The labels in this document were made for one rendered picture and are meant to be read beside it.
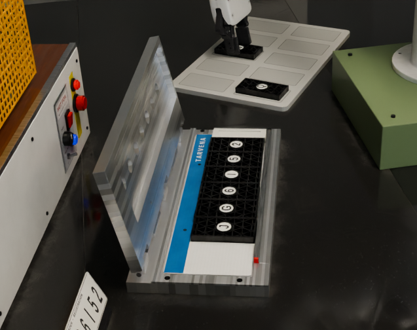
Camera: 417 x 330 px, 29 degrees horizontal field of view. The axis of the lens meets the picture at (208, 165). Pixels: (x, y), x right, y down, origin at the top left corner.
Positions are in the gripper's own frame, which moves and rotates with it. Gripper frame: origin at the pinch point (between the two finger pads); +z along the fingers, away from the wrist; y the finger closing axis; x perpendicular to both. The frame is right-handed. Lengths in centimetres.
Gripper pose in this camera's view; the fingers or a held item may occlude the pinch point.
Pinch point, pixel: (237, 41)
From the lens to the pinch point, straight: 186.0
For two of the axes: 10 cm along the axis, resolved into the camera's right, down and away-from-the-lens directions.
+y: 4.7, -5.0, 7.3
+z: 2.4, 8.7, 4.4
